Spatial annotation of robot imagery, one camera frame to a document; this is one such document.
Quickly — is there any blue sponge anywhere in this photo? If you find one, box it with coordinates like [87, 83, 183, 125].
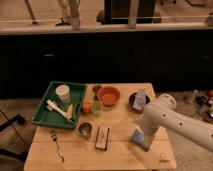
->
[131, 130, 150, 151]

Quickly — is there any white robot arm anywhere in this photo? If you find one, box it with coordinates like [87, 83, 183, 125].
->
[139, 94, 213, 152]

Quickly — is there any red bowl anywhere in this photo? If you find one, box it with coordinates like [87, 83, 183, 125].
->
[96, 86, 120, 106]

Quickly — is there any dark brown bowl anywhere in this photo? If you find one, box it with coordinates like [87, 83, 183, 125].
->
[129, 92, 150, 113]

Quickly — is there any grey cloth in bowl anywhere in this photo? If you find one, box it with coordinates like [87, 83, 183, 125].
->
[133, 89, 146, 110]

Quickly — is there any dark red small object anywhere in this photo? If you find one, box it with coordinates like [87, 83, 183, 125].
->
[92, 84, 102, 93]

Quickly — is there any green plastic cup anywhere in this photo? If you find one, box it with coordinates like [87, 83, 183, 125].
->
[91, 101, 102, 116]

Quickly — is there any orange fruit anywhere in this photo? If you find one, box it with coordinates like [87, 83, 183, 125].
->
[82, 102, 91, 114]

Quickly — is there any yellow wedge in tray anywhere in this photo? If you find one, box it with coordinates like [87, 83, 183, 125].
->
[67, 104, 73, 119]

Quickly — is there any white cup in tray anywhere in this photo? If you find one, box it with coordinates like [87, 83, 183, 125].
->
[55, 84, 70, 102]

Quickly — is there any small metal cup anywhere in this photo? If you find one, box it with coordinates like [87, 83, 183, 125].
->
[78, 122, 92, 139]

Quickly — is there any brown rectangular block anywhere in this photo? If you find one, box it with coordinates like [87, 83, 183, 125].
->
[95, 126, 109, 150]

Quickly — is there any white brush in tray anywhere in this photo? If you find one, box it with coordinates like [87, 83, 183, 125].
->
[47, 100, 72, 120]

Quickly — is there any green plastic tray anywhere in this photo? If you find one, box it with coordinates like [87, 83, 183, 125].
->
[32, 81, 87, 129]

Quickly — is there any silver fork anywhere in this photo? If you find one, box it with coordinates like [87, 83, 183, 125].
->
[49, 131, 65, 163]

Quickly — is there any black cabinet on ledge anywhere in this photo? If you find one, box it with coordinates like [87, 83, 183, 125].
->
[96, 0, 161, 24]

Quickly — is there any black office chair base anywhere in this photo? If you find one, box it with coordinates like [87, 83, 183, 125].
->
[0, 109, 30, 162]

